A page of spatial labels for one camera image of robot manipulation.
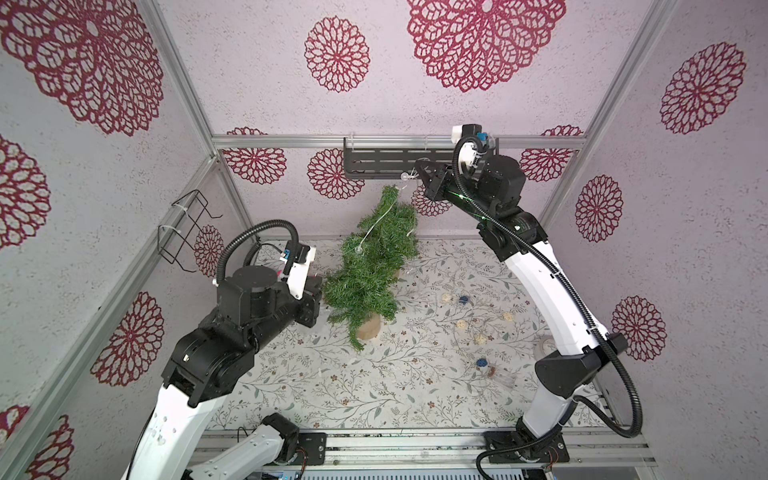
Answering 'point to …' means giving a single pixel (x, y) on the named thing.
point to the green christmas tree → (361, 284)
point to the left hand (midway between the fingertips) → (315, 280)
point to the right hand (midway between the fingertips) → (416, 157)
